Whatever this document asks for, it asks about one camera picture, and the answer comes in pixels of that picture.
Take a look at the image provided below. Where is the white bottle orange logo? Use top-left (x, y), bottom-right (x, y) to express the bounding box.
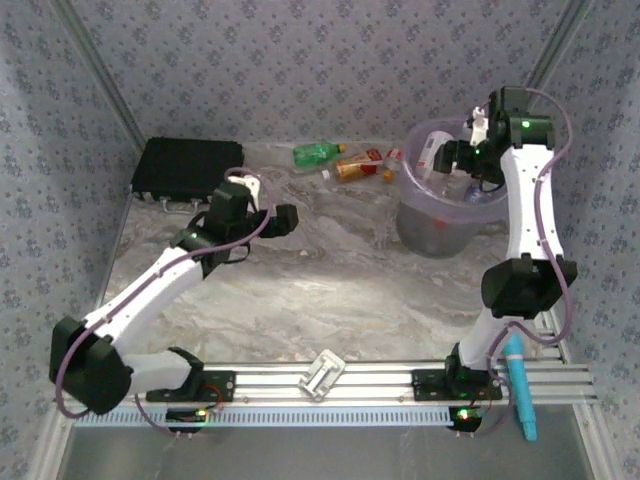
top-left (416, 130), bottom-right (452, 180)

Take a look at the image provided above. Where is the turquoise pen-shaped tool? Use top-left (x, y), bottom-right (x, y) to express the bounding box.
top-left (502, 334), bottom-right (539, 442)

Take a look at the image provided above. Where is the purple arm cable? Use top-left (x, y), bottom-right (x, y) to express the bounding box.
top-left (53, 167), bottom-right (275, 437)
top-left (472, 87), bottom-right (576, 439)

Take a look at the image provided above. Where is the small black circuit board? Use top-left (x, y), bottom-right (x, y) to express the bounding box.
top-left (165, 407), bottom-right (209, 435)
top-left (448, 404), bottom-right (484, 435)

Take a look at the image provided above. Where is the aluminium mounting rail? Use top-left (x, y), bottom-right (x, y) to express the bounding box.
top-left (144, 360), bottom-right (600, 407)

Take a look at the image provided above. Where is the white slotted cable duct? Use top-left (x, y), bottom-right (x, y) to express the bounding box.
top-left (74, 403), bottom-right (464, 429)

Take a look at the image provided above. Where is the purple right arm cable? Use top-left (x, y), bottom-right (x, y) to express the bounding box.
top-left (472, 87), bottom-right (576, 439)

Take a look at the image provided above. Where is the aluminium side rail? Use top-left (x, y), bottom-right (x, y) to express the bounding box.
top-left (94, 192), bottom-right (135, 321)
top-left (542, 307), bottom-right (570, 364)

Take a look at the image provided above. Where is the orange juice bottle red label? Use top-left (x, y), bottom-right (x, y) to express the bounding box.
top-left (333, 148), bottom-right (385, 184)

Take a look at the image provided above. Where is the white plastic bracket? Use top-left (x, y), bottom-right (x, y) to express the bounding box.
top-left (298, 348), bottom-right (347, 403)

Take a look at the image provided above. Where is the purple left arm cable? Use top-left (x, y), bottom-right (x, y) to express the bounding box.
top-left (53, 167), bottom-right (275, 437)

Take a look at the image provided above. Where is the aluminium corner post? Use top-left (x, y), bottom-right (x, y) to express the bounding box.
top-left (509, 0), bottom-right (596, 121)
top-left (52, 0), bottom-right (147, 151)

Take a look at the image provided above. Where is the translucent purple plastic bin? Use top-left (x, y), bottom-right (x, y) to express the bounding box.
top-left (396, 115), bottom-right (511, 260)

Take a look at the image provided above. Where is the clear bottle red white label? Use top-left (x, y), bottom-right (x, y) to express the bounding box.
top-left (382, 147), bottom-right (405, 174)

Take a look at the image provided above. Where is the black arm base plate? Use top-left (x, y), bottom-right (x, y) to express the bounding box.
top-left (410, 368), bottom-right (504, 402)
top-left (146, 368), bottom-right (237, 404)

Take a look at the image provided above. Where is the green plastic bottle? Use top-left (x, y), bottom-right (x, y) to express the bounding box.
top-left (292, 141), bottom-right (348, 169)

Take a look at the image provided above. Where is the black hard case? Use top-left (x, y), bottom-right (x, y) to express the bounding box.
top-left (130, 136), bottom-right (246, 216)

